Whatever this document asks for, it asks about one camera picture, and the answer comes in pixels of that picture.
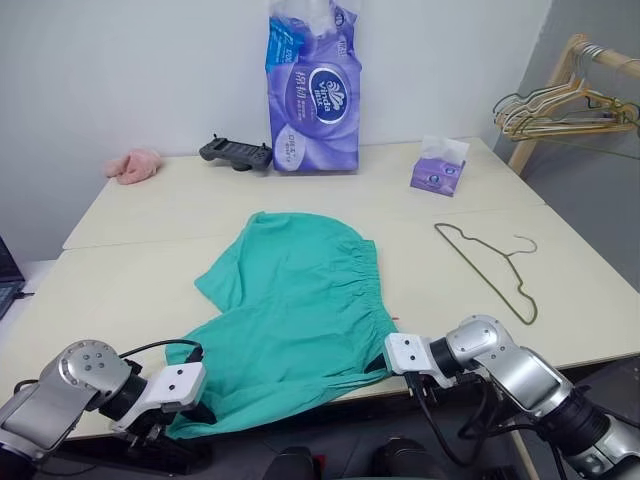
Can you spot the pink cloth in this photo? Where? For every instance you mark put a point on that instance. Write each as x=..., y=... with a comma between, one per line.
x=132, y=165

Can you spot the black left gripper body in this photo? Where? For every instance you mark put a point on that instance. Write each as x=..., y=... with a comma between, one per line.
x=200, y=415

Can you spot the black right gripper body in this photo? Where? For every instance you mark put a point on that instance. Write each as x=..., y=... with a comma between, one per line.
x=380, y=366

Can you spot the wooden clothes rack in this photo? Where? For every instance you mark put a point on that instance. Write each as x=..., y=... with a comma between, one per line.
x=562, y=65

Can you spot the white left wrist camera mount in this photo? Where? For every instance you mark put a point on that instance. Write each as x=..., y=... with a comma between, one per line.
x=175, y=382

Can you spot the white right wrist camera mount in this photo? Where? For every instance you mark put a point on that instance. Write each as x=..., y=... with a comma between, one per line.
x=407, y=352

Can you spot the black handheld controller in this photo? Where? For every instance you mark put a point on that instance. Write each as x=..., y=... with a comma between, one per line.
x=235, y=150

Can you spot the large purple tissue pack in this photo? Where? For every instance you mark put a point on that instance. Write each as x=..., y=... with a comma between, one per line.
x=315, y=130

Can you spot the dark laptop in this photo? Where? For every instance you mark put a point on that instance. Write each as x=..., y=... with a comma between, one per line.
x=6, y=280

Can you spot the dark rounded shape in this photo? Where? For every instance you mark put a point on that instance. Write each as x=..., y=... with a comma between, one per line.
x=295, y=465
x=405, y=460

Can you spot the small purple tissue box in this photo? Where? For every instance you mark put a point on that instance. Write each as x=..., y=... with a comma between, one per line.
x=432, y=177

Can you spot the green shorts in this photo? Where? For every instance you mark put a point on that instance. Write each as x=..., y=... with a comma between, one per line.
x=300, y=300

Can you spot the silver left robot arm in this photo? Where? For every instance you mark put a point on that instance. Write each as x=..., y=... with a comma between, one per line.
x=65, y=385

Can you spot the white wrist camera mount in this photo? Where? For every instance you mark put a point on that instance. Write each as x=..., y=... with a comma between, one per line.
x=175, y=382
x=407, y=352

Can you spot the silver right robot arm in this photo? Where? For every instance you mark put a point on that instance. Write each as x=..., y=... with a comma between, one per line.
x=520, y=370

